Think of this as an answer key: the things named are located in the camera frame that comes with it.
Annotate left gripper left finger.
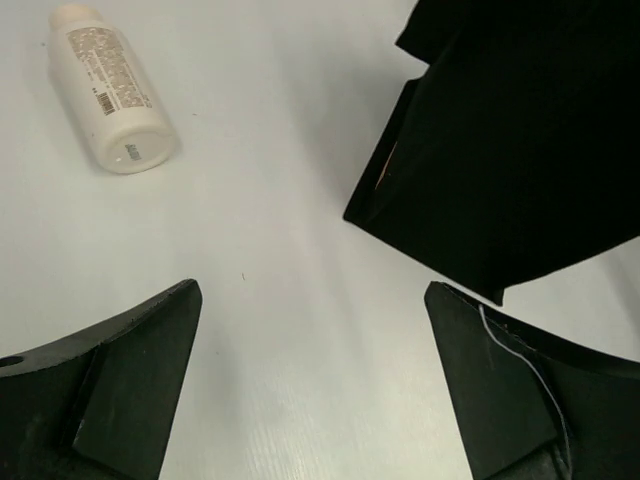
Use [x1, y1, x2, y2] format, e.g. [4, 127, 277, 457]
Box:
[1, 279, 202, 479]

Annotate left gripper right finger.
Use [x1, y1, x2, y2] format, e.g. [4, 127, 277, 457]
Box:
[424, 282, 639, 479]

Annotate black canvas bag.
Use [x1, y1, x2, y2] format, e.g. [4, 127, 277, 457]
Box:
[344, 1, 639, 304]

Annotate cream bottle with label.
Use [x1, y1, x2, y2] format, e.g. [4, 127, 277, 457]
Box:
[48, 4, 178, 174]

